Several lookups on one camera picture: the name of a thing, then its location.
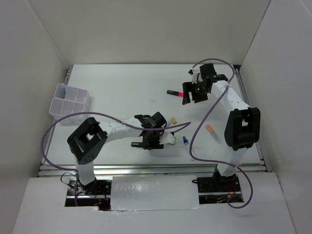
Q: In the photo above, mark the white foil sheet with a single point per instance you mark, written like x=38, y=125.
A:
x=154, y=193

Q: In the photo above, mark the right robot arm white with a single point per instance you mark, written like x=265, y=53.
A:
x=242, y=129

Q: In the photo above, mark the blue cap spray bottle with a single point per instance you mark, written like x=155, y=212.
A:
x=188, y=148

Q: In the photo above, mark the orange cap clear tube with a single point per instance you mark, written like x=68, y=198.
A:
x=213, y=133

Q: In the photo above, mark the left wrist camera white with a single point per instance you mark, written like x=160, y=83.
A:
x=167, y=138

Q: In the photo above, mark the yellow black highlighter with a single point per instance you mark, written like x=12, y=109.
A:
x=137, y=144

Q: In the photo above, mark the pink black highlighter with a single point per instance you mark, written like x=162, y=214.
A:
x=175, y=93

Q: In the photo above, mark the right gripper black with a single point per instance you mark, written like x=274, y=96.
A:
x=187, y=87

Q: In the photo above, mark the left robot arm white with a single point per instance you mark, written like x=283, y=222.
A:
x=87, y=140

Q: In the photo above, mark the near translucent organizer box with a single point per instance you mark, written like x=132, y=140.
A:
x=61, y=107

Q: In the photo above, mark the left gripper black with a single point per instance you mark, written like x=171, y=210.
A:
x=155, y=145

